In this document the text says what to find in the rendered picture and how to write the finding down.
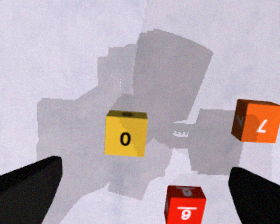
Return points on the orange block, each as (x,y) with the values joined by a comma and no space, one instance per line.
(256,121)

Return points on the red number block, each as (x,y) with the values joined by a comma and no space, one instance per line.
(184,205)

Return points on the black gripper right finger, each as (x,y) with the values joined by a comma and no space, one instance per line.
(257,200)

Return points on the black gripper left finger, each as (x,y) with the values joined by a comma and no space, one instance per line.
(27,192)

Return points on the yellow block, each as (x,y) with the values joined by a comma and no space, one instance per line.
(125,133)

